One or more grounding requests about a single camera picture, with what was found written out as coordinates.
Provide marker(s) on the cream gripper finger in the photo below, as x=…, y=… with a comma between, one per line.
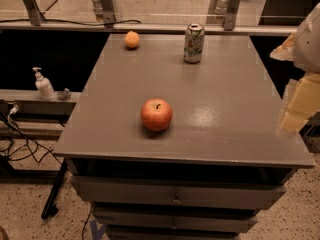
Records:
x=301, y=101

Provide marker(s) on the green white 7up can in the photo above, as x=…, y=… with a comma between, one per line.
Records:
x=194, y=41

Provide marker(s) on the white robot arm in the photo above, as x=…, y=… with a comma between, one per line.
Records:
x=302, y=47

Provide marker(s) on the red apple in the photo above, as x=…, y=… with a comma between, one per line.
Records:
x=156, y=114

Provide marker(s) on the grey drawer cabinet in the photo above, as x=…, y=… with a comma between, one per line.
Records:
x=207, y=175

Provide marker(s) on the orange fruit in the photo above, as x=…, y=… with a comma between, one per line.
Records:
x=132, y=40

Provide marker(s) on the small grey metal object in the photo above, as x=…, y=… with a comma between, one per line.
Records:
x=65, y=94

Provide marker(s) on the white soap pump bottle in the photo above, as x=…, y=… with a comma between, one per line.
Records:
x=43, y=85

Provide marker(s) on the black metal leg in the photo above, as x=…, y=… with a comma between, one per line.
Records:
x=50, y=209

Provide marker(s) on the grey metal bracket right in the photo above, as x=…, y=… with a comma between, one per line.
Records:
x=231, y=14

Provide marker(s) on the grey metal bracket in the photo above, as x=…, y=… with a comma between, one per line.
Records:
x=36, y=18
x=107, y=12
x=231, y=14

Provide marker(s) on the grey metal bracket middle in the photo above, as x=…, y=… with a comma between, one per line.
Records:
x=107, y=12

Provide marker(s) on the grey metal bracket left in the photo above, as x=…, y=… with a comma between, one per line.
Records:
x=36, y=18

